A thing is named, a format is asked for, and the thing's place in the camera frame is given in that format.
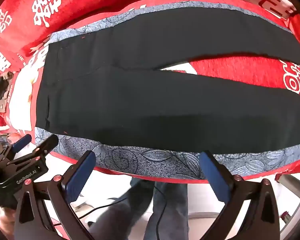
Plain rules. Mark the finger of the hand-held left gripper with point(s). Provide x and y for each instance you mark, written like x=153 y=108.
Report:
x=22 y=142
x=48 y=142

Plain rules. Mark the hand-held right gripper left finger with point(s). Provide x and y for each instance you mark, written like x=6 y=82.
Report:
x=81 y=180

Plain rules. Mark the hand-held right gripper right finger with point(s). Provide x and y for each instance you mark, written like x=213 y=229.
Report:
x=215 y=177

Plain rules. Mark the black pants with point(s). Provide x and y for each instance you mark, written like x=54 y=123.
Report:
x=140 y=105

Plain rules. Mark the person's left hand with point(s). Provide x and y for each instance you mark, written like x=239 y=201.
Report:
x=6 y=221

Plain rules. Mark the person's right leg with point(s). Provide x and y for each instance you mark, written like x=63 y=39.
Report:
x=172 y=210

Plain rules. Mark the grey-blue floral cloth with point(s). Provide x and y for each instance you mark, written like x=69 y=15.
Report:
x=152 y=162

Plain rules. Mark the red printed blanket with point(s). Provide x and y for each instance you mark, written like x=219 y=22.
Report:
x=77 y=5

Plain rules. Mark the grey metal frame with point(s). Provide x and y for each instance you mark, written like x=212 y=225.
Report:
x=295 y=183

